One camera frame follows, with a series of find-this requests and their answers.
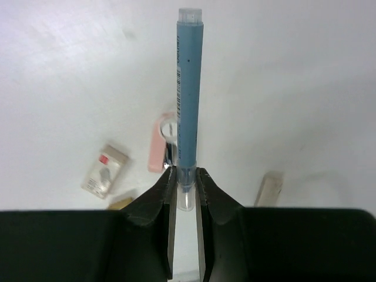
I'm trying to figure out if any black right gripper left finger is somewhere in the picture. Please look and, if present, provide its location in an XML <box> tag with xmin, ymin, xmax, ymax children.
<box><xmin>119</xmin><ymin>167</ymin><xmax>177</xmax><ymax>280</ymax></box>

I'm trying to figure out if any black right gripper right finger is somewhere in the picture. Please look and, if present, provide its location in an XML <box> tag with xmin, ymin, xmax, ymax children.
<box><xmin>196</xmin><ymin>168</ymin><xmax>246</xmax><ymax>281</ymax></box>

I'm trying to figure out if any white boxed eraser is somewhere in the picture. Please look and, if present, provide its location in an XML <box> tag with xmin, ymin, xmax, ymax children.
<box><xmin>81</xmin><ymin>145</ymin><xmax>129</xmax><ymax>199</ymax></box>

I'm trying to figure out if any light blue pen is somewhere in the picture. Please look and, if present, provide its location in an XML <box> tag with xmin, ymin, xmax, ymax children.
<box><xmin>176</xmin><ymin>8</ymin><xmax>204</xmax><ymax>211</ymax></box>

